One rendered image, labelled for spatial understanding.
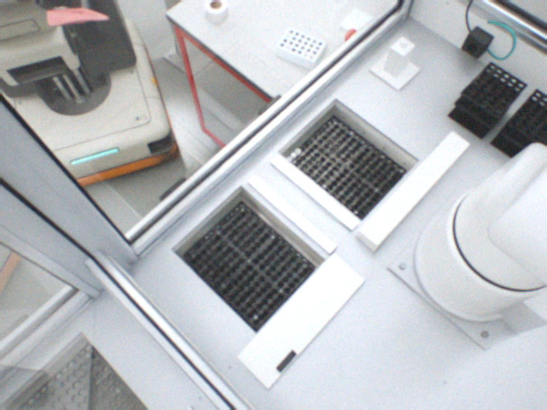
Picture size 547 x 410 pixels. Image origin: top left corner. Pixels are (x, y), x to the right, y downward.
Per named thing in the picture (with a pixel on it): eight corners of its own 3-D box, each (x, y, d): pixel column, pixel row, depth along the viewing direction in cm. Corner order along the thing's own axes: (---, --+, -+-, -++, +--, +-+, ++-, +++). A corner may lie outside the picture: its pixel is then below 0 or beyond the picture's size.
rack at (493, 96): (446, 115, 107) (461, 92, 99) (474, 86, 111) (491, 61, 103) (481, 140, 105) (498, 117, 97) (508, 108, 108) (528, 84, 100)
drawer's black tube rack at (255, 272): (187, 263, 104) (182, 254, 98) (243, 211, 109) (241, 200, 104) (258, 333, 98) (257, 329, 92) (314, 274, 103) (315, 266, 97)
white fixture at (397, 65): (368, 71, 112) (376, 41, 103) (390, 50, 115) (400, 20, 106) (397, 91, 110) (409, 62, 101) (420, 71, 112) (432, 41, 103)
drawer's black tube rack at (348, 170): (283, 173, 113) (284, 161, 108) (330, 129, 119) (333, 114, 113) (353, 232, 107) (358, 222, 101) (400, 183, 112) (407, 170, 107)
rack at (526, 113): (489, 143, 104) (507, 121, 96) (516, 112, 108) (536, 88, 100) (526, 169, 102) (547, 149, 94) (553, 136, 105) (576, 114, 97)
